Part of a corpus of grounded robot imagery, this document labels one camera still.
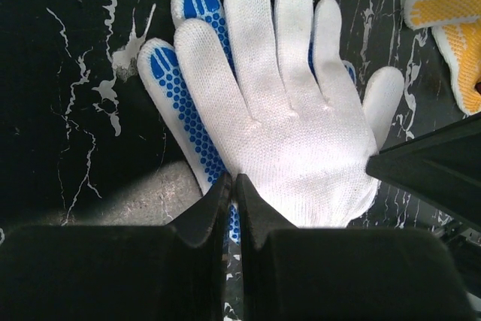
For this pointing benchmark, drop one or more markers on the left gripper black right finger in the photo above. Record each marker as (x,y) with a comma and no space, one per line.
(342,274)

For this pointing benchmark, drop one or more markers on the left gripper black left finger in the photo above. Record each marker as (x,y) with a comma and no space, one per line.
(171,272)

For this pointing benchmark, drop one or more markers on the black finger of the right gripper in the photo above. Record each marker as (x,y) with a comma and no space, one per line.
(441,168)

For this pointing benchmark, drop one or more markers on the blue dotted glove front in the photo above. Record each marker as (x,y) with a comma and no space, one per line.
(161,75)

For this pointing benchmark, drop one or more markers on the blue dotted glove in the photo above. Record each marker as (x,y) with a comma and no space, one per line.
(161,75)
(284,111)

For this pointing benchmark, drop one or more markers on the orange dotted glove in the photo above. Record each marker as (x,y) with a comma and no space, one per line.
(455,25)

